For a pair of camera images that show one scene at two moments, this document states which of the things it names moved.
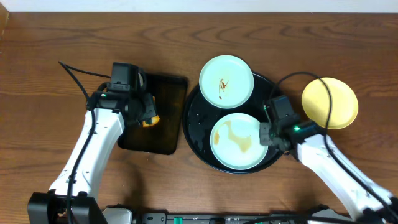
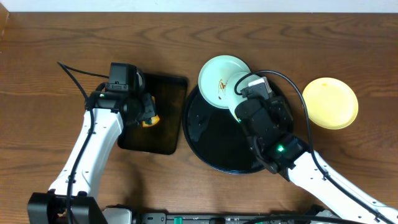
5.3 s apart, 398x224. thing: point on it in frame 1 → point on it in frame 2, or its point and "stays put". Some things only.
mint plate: [226, 81] stays put
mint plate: [235, 142] → [234, 99]
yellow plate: [316, 103] stays put
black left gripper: [148, 109] stays put
